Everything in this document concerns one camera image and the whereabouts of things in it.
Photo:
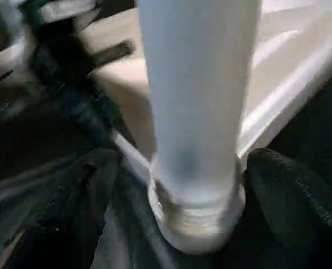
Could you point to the white plastic table leg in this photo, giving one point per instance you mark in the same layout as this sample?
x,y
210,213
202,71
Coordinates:
x,y
197,84

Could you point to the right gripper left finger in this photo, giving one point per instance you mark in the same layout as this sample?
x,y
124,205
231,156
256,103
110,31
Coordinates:
x,y
65,218

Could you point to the black work mat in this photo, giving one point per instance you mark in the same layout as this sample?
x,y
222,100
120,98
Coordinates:
x,y
323,126

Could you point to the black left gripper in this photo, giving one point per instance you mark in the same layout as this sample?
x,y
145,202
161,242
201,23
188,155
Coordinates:
x,y
73,64

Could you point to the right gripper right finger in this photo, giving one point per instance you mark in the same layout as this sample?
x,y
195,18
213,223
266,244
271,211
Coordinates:
x,y
295,224

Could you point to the white plastic table top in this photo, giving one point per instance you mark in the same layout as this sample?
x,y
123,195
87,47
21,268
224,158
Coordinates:
x,y
281,70

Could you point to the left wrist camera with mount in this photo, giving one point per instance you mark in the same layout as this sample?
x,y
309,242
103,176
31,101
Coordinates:
x,y
68,9

